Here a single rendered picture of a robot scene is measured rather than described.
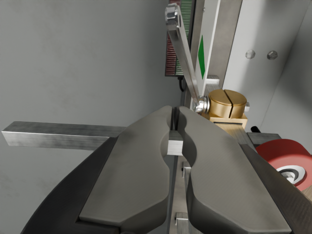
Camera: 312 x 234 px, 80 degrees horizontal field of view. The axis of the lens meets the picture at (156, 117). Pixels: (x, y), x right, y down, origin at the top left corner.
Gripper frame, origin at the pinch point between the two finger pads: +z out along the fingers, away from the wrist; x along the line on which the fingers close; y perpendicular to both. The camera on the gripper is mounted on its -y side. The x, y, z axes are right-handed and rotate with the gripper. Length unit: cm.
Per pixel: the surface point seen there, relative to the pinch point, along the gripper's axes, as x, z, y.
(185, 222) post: 9, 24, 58
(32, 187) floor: -120, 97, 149
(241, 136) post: 8.9, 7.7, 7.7
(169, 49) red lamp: 0.0, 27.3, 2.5
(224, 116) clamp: 7.2, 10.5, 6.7
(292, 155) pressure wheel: 15.1, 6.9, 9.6
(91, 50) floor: -43, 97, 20
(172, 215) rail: 4, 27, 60
